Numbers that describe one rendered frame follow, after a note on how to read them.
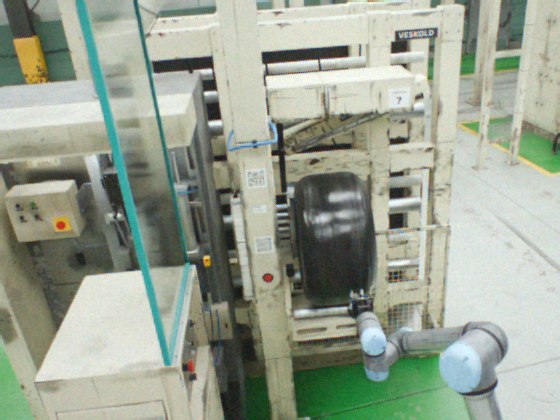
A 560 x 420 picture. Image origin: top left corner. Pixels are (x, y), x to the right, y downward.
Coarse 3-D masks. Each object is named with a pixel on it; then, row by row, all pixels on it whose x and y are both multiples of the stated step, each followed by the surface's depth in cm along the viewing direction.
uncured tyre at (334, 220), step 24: (312, 192) 209; (336, 192) 208; (360, 192) 209; (312, 216) 203; (336, 216) 203; (360, 216) 203; (312, 240) 202; (336, 240) 201; (360, 240) 202; (312, 264) 204; (336, 264) 203; (360, 264) 204; (312, 288) 210; (336, 288) 209; (360, 288) 211
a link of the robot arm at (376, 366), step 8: (384, 352) 172; (392, 352) 176; (368, 360) 172; (376, 360) 171; (384, 360) 173; (392, 360) 176; (368, 368) 174; (376, 368) 172; (384, 368) 173; (368, 376) 176; (376, 376) 174; (384, 376) 174
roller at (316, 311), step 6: (318, 306) 228; (324, 306) 228; (330, 306) 228; (336, 306) 228; (342, 306) 228; (300, 312) 227; (306, 312) 227; (312, 312) 227; (318, 312) 227; (324, 312) 227; (330, 312) 227; (336, 312) 228; (342, 312) 228
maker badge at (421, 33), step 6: (396, 30) 239; (402, 30) 239; (408, 30) 240; (414, 30) 240; (420, 30) 240; (426, 30) 240; (432, 30) 241; (396, 36) 240; (402, 36) 241; (408, 36) 241; (414, 36) 241; (420, 36) 241; (426, 36) 242; (432, 36) 242
